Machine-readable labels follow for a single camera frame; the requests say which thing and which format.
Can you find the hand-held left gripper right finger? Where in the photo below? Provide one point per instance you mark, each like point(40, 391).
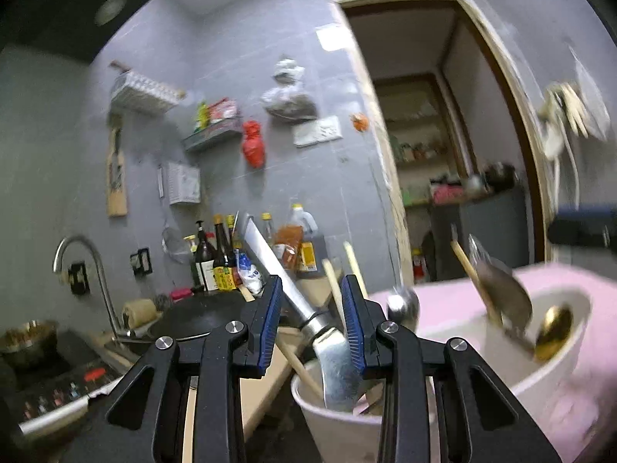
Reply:
point(351, 328)

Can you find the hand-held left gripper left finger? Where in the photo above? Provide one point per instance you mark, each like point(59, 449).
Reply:
point(271, 328)

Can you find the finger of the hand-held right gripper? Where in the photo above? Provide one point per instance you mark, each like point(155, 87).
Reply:
point(583, 231)

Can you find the large steel spoon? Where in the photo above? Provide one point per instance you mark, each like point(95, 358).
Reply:
point(506, 299)

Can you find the gold spoon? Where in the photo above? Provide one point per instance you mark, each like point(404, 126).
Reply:
point(554, 330)

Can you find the white plastic utensil holder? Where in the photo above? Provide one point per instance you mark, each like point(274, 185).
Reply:
point(540, 376)

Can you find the white and blue bag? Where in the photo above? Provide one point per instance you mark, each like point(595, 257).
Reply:
point(250, 275)

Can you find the black wok pan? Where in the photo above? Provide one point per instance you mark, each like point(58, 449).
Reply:
point(202, 313)

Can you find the orange seasoning packet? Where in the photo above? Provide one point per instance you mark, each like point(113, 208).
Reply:
point(287, 246)

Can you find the row of sauce bottles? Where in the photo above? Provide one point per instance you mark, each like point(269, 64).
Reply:
point(221, 260)

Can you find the large oil jug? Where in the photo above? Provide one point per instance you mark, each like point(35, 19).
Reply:
point(308, 251)

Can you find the grey cabinet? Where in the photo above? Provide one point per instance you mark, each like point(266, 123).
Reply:
point(491, 231)

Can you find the red canister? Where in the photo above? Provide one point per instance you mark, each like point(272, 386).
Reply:
point(419, 264)

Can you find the pink sponge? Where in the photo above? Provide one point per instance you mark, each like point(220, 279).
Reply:
point(181, 293)

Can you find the black pot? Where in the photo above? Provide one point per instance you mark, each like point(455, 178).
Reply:
point(501, 178)

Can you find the cream rubber glove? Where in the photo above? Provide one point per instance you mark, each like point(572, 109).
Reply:
point(573, 111)
point(549, 130)

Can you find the steel pot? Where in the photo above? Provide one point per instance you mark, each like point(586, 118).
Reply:
point(473, 184)

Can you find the clear mesh bag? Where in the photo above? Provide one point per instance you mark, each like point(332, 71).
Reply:
point(595, 106)

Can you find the loofah scrubber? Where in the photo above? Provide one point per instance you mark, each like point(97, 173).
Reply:
point(140, 312)

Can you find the steel faucet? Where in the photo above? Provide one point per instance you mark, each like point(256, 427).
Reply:
point(103, 279)

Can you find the wooden storage shelf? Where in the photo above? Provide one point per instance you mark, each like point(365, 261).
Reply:
point(419, 164)

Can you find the red plastic bag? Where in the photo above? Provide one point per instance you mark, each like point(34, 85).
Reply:
point(254, 147)

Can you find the wooden knife rack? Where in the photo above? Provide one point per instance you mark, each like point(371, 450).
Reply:
point(116, 188)

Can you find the black induction cooktop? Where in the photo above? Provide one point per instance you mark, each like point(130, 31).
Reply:
point(62, 386)

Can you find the yellow green snack packet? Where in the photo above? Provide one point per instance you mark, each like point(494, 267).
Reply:
point(202, 118)

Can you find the red snack packet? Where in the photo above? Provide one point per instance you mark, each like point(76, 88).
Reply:
point(224, 110)

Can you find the clear hanging plastic bag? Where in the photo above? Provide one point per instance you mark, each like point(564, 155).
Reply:
point(289, 103)

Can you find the steel bowl with food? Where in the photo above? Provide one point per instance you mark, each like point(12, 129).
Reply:
point(29, 347)

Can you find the round ceiling light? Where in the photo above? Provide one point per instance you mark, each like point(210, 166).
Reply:
point(110, 9)

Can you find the black wall outlet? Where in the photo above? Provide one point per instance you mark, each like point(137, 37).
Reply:
point(78, 277)
point(140, 261)

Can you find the white wall box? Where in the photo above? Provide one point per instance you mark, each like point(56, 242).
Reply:
point(184, 183)

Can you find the door frame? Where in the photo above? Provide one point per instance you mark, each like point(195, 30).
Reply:
point(385, 154)

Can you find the metal wall shelf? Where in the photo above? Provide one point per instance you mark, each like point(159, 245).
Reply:
point(212, 137)

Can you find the white wall socket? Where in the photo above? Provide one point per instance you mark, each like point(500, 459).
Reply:
point(318, 131)

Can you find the orange wall hook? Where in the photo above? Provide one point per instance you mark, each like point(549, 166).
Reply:
point(359, 121)

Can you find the white wall basket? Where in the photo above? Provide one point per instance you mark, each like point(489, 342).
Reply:
point(144, 91)

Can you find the white wall plate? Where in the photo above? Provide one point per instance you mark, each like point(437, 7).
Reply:
point(332, 37)

